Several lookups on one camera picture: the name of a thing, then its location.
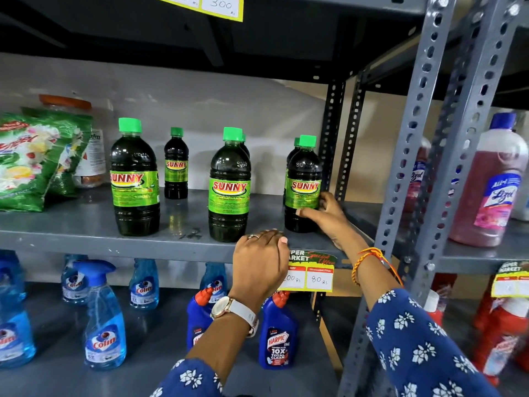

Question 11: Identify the yellow shelf price tag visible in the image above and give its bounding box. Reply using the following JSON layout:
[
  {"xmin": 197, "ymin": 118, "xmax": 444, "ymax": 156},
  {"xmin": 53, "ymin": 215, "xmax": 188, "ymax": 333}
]
[
  {"xmin": 155, "ymin": 0, "xmax": 245, "ymax": 23},
  {"xmin": 279, "ymin": 249, "xmax": 338, "ymax": 293},
  {"xmin": 491, "ymin": 260, "xmax": 529, "ymax": 298}
]

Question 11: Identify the clear jar with orange lid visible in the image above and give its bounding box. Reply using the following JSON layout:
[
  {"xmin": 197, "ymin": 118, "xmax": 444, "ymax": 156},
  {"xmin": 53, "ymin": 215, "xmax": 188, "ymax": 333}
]
[{"xmin": 39, "ymin": 94, "xmax": 107, "ymax": 189}]

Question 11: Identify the pale cleaner bottle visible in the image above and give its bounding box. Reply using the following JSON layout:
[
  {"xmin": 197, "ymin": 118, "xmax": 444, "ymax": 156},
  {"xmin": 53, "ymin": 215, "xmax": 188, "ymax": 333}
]
[{"xmin": 511, "ymin": 120, "xmax": 529, "ymax": 222}]

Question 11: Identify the group of blue spray bottles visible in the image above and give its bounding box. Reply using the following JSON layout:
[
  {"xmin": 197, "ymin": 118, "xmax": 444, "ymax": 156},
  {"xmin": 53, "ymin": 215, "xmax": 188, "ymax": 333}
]
[{"xmin": 0, "ymin": 250, "xmax": 228, "ymax": 372}]

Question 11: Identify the person's right hand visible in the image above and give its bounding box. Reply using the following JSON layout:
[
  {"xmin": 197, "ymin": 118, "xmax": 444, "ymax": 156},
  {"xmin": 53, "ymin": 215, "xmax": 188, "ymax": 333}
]
[{"xmin": 296, "ymin": 192, "xmax": 363, "ymax": 255}]

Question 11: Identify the blue toilet cleaner bottle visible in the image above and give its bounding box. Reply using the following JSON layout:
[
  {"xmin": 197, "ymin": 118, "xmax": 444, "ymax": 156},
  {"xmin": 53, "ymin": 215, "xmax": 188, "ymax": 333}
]
[
  {"xmin": 186, "ymin": 287, "xmax": 216, "ymax": 352},
  {"xmin": 259, "ymin": 291, "xmax": 298, "ymax": 370}
]

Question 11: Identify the green detergent packet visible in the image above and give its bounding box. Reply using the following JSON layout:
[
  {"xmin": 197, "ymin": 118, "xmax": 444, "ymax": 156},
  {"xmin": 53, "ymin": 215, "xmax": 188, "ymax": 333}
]
[
  {"xmin": 21, "ymin": 106, "xmax": 93, "ymax": 198},
  {"xmin": 0, "ymin": 112, "xmax": 63, "ymax": 212}
]

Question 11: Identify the red toilet cleaner bottle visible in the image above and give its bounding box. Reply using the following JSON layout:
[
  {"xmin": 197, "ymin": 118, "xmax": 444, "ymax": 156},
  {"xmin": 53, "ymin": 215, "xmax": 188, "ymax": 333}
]
[
  {"xmin": 423, "ymin": 289, "xmax": 445, "ymax": 327},
  {"xmin": 473, "ymin": 277, "xmax": 496, "ymax": 332},
  {"xmin": 472, "ymin": 297, "xmax": 529, "ymax": 387}
]

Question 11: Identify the person's right forearm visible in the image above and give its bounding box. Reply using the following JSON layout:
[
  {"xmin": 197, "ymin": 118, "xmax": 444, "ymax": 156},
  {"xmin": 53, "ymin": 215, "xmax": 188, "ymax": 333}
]
[{"xmin": 350, "ymin": 240, "xmax": 503, "ymax": 397}]

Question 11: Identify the person's left forearm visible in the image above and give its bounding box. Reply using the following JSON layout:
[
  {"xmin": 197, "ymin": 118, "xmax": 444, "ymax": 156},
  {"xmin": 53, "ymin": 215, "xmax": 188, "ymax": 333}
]
[{"xmin": 150, "ymin": 302, "xmax": 259, "ymax": 397}]

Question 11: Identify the person's left hand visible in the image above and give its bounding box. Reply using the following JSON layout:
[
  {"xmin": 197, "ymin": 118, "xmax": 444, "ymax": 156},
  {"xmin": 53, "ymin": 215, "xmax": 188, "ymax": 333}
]
[{"xmin": 228, "ymin": 229, "xmax": 290, "ymax": 314}]

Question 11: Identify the small dark green-capped bottle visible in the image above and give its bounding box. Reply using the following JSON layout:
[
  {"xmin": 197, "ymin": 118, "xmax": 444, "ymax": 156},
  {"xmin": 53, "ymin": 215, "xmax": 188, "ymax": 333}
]
[{"xmin": 164, "ymin": 127, "xmax": 189, "ymax": 200}]

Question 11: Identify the orange thread bracelet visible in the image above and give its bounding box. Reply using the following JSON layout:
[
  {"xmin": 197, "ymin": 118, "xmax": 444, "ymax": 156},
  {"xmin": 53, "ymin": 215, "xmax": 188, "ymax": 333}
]
[{"xmin": 351, "ymin": 247, "xmax": 404, "ymax": 288}]

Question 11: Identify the pink floor cleaner bottle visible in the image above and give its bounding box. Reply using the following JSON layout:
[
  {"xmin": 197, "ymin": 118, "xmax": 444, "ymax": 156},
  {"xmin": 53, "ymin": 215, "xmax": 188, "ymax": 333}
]
[
  {"xmin": 448, "ymin": 112, "xmax": 529, "ymax": 248},
  {"xmin": 403, "ymin": 136, "xmax": 433, "ymax": 214}
]

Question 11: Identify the grey metal shelving rack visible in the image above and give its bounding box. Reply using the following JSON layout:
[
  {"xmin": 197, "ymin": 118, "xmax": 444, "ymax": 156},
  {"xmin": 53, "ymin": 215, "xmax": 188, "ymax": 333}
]
[
  {"xmin": 0, "ymin": 0, "xmax": 428, "ymax": 397},
  {"xmin": 337, "ymin": 0, "xmax": 529, "ymax": 397}
]

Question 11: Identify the white strap wristwatch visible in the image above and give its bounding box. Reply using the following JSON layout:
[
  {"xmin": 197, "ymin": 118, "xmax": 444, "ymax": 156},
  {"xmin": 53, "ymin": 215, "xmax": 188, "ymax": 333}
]
[{"xmin": 210, "ymin": 296, "xmax": 260, "ymax": 339}]

